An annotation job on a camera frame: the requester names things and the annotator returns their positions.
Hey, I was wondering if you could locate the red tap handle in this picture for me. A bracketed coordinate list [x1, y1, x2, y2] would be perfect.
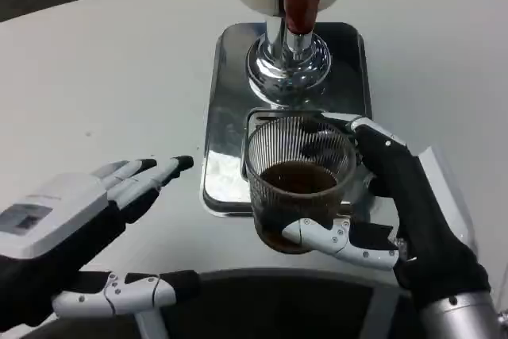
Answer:
[282, 0, 326, 34]

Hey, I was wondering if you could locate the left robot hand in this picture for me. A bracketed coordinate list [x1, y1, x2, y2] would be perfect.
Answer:
[0, 155, 202, 328]

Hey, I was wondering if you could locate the clear ribbed glass cup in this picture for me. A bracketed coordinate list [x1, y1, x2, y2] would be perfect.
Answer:
[242, 114, 358, 256]

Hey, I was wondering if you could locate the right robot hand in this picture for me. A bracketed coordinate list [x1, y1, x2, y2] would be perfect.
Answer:
[281, 113, 491, 308]

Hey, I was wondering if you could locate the grey table frame bar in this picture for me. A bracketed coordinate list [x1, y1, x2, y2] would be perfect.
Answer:
[368, 287, 400, 339]
[134, 309, 167, 339]

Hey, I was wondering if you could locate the slotted steel tray grid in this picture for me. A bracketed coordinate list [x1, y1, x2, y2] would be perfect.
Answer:
[245, 107, 330, 125]

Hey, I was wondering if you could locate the steel drip tray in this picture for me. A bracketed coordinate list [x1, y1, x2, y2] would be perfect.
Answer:
[201, 21, 400, 237]

